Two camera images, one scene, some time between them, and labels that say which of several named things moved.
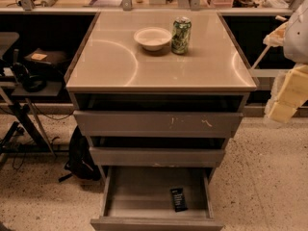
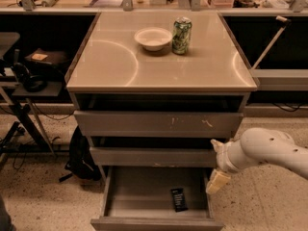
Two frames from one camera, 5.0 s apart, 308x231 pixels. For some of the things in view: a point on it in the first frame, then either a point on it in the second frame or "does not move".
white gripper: [297, 38] → [223, 158]
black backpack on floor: [81, 163] does not move
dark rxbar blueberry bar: [178, 198] does not move
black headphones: [31, 83] does not move
